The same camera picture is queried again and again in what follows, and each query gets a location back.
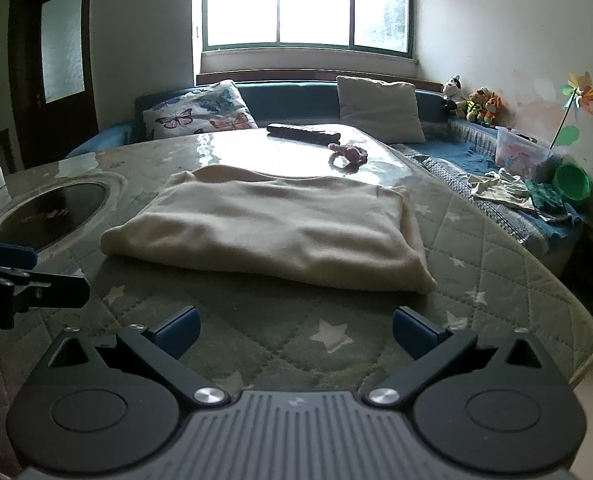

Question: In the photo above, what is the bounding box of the black remote control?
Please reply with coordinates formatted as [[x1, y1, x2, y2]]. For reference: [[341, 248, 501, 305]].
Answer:
[[266, 124, 341, 146]]

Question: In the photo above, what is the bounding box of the orange plush toy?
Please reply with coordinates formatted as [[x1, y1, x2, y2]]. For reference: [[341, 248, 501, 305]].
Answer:
[[481, 92, 502, 128]]

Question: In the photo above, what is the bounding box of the dark wooden door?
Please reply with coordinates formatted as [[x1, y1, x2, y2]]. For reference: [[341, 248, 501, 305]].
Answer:
[[8, 0, 99, 168]]

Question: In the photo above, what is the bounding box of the crumpled pale cloth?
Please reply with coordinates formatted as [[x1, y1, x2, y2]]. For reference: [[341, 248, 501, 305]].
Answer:
[[467, 168, 536, 212]]

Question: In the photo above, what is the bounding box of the green framed window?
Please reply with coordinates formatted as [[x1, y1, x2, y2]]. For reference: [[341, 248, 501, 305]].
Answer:
[[202, 0, 413, 58]]

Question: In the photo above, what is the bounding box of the blue sofa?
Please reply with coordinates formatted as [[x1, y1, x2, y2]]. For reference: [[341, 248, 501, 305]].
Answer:
[[70, 80, 584, 268]]

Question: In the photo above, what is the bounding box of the round black stove inset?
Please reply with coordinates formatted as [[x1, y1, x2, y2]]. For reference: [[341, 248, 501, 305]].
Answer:
[[0, 183, 108, 252]]

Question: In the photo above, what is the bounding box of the butterfly print pillow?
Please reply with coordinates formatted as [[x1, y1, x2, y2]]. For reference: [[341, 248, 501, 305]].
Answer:
[[142, 79, 257, 140]]

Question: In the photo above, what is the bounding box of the clear plastic storage box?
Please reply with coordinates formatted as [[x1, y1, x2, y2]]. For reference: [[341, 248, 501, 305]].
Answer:
[[495, 126, 555, 182]]

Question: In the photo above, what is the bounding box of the green cloth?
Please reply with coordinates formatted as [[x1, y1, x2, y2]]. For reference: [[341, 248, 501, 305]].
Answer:
[[525, 180, 575, 223]]

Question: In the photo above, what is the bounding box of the yellow green plush toy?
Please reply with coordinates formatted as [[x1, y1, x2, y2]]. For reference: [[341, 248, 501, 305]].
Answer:
[[456, 87, 494, 124]]

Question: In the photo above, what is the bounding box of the cream knit sweater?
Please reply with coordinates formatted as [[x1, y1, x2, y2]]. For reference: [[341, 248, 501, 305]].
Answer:
[[100, 165, 436, 294]]

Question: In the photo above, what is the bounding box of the black white plush toy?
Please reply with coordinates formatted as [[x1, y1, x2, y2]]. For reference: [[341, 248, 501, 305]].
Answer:
[[441, 75, 467, 118]]

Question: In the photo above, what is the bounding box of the green plastic bowl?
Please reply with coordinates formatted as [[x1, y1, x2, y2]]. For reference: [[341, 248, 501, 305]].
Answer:
[[552, 162, 591, 205]]

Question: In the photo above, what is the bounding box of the plain grey cushion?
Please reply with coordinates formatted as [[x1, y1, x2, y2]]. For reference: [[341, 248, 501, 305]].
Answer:
[[336, 76, 425, 144]]

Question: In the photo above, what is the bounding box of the colourful pinwheel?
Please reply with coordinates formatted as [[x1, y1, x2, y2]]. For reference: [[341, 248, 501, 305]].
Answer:
[[549, 72, 593, 150]]

